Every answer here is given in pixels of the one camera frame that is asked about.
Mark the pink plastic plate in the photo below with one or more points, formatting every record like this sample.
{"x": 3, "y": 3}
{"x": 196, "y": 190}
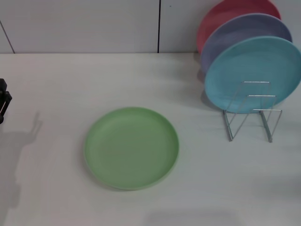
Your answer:
{"x": 218, "y": 16}

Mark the green plastic plate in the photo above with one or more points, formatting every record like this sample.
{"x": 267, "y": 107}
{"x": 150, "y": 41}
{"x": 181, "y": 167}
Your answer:
{"x": 131, "y": 148}

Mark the purple plastic plate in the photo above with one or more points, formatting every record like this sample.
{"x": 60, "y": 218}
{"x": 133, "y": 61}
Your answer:
{"x": 235, "y": 33}

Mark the light blue plastic plate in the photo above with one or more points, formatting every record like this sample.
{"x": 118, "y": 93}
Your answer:
{"x": 254, "y": 63}

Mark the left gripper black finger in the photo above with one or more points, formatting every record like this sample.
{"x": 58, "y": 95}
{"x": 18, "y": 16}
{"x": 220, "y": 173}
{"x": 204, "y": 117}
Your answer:
{"x": 8, "y": 97}

